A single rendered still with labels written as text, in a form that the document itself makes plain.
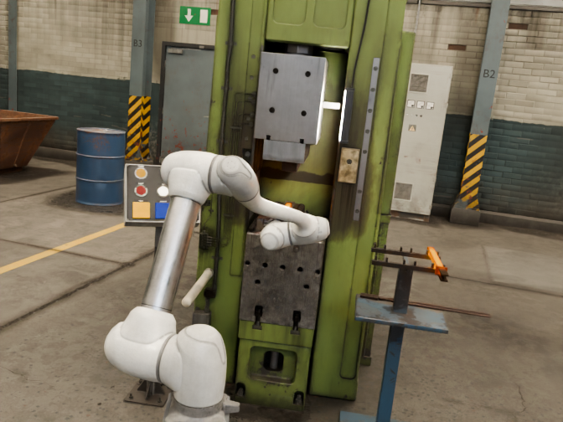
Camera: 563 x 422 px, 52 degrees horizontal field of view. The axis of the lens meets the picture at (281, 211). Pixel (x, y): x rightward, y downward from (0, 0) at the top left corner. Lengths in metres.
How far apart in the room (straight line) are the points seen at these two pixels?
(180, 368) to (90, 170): 5.59
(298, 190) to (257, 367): 0.99
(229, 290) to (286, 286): 0.39
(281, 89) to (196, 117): 6.79
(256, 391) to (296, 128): 1.34
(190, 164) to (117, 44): 8.26
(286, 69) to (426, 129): 5.39
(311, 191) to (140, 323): 1.65
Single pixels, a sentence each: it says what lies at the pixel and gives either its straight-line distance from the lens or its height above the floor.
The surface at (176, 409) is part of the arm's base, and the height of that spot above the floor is 0.63.
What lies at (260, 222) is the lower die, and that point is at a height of 0.96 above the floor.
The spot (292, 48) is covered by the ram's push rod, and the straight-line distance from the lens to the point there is 2.94.
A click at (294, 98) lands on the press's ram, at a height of 1.57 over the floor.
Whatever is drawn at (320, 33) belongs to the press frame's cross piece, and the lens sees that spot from 2.88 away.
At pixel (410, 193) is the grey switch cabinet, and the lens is 8.08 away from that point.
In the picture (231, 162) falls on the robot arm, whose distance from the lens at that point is 1.87.
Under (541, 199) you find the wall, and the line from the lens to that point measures 8.81.
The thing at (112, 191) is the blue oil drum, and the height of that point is 0.18.
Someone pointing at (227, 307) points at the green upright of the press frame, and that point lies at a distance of 3.13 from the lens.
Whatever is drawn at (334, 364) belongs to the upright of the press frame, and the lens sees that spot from 3.19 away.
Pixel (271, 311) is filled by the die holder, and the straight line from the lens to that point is 2.88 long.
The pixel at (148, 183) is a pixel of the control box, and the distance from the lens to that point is 2.74.
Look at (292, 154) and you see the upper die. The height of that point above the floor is 1.31.
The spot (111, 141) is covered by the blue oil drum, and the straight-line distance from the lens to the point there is 7.18.
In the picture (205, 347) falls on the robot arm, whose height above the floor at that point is 0.84.
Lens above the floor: 1.61
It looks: 12 degrees down
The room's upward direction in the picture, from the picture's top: 6 degrees clockwise
